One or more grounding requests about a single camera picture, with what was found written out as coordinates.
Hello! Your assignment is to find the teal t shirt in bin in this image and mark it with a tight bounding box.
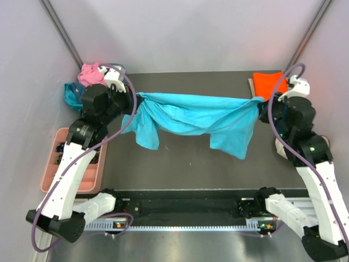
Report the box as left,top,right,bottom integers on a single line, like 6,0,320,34
64,82,83,113

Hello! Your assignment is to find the pink t shirt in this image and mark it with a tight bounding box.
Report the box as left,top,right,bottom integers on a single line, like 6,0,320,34
77,63,106,87

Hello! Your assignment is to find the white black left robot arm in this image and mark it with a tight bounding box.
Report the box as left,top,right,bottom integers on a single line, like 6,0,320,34
26,84,137,251

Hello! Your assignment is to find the cream canvas drawstring bag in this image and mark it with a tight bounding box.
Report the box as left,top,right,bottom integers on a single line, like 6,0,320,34
275,135,330,159

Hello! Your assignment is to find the dark blue t shirt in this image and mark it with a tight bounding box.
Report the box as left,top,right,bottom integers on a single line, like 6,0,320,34
73,82,86,103

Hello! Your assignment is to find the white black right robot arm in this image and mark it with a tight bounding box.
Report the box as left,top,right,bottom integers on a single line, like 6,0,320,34
254,97,348,261

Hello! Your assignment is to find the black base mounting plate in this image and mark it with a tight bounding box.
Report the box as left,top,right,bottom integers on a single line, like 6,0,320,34
109,189,274,227

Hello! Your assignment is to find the folded orange t shirt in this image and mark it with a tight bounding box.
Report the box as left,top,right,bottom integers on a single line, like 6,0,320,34
252,72,283,101

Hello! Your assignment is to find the grey slotted cable duct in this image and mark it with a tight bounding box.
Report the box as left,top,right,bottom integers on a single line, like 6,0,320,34
81,220,276,231

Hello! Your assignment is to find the teal plastic laundry bin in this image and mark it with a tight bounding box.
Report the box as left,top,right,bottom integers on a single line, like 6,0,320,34
109,64,126,81

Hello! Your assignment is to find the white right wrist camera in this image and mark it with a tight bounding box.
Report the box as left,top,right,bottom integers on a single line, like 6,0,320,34
278,75,310,102

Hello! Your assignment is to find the dark hair tie blue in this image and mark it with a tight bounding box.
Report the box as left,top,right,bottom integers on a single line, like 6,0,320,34
56,142,65,153

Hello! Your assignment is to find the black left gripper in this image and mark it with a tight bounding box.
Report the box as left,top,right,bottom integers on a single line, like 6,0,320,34
101,82,143,123

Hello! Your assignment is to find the light blue t shirt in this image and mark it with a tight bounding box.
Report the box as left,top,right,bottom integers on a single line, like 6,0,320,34
122,92,264,159

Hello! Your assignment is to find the pink compartment tray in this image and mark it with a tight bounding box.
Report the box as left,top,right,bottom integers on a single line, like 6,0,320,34
40,128,107,194

